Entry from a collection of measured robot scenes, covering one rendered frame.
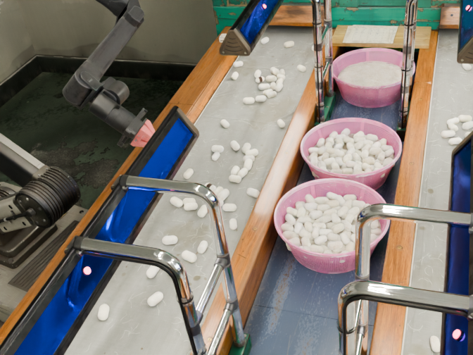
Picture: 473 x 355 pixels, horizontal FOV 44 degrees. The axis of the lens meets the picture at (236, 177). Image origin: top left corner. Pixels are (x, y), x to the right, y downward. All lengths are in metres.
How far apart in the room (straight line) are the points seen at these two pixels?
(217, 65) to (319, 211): 0.83
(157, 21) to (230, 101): 1.72
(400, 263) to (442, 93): 0.75
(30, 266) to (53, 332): 1.05
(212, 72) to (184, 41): 1.51
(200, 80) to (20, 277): 0.84
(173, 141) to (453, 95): 1.01
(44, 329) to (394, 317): 0.65
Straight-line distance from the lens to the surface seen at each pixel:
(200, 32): 3.45
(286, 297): 1.32
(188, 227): 1.42
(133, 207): 0.98
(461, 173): 1.00
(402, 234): 1.33
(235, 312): 1.12
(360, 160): 1.59
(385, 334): 1.15
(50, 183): 1.63
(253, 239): 1.33
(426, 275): 1.29
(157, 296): 1.26
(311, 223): 1.39
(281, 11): 2.22
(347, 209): 1.42
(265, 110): 1.81
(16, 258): 1.90
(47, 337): 0.84
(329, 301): 1.31
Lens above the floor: 1.69
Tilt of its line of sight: 38 degrees down
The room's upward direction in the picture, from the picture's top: 9 degrees counter-clockwise
